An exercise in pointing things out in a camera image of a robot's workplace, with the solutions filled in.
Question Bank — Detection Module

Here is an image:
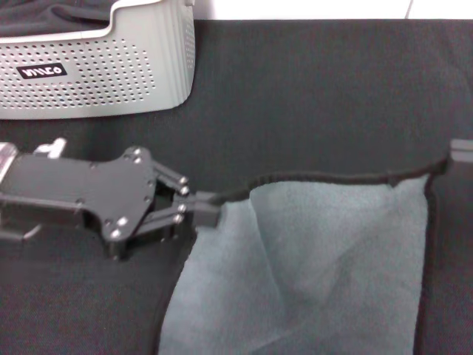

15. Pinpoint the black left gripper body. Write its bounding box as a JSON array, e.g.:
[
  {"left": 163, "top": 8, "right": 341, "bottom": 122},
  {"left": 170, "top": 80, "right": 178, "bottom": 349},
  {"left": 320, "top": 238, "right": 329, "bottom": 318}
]
[{"left": 0, "top": 146, "right": 159, "bottom": 263}]

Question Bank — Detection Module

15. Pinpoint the grey towel with black trim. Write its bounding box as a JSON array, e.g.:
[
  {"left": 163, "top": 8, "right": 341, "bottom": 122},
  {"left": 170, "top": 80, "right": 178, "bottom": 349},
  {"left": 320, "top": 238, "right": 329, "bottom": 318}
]
[{"left": 152, "top": 155, "right": 451, "bottom": 355}]

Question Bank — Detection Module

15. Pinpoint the grey perforated storage box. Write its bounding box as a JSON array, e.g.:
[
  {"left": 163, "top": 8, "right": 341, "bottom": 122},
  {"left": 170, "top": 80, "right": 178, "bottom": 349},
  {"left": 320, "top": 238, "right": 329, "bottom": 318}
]
[{"left": 0, "top": 0, "right": 197, "bottom": 122}]

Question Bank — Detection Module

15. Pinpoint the black tablecloth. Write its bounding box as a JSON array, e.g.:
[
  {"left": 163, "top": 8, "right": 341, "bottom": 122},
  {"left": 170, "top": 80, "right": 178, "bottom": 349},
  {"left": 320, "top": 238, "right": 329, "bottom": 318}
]
[{"left": 0, "top": 18, "right": 473, "bottom": 355}]

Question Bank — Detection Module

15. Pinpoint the silver connector plug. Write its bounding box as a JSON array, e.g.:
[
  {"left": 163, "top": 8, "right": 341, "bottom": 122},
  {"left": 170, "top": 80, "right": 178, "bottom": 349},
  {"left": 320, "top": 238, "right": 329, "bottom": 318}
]
[{"left": 32, "top": 137, "right": 69, "bottom": 160}]

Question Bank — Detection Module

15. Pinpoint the dark cloth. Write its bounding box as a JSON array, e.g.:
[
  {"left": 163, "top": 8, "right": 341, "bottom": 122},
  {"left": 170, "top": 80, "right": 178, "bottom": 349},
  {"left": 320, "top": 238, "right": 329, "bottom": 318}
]
[{"left": 0, "top": 0, "right": 116, "bottom": 41}]

